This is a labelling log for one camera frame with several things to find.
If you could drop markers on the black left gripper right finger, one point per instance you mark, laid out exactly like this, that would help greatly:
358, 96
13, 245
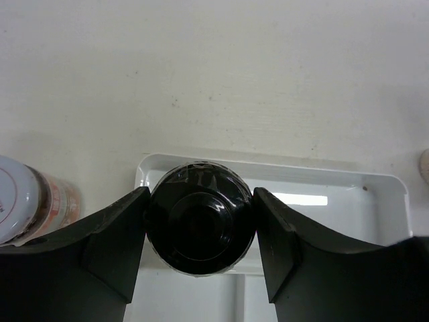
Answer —
313, 273

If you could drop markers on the white-cap orange-label spice jar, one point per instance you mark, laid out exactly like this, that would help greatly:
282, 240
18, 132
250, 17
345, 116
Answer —
34, 204

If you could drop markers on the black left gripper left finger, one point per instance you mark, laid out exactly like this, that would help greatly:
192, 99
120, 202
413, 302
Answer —
84, 272

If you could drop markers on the black-cap brown spice bottle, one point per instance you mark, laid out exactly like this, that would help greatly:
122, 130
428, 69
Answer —
200, 220

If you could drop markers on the white divided organizer tray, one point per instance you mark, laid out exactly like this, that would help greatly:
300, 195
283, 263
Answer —
370, 207

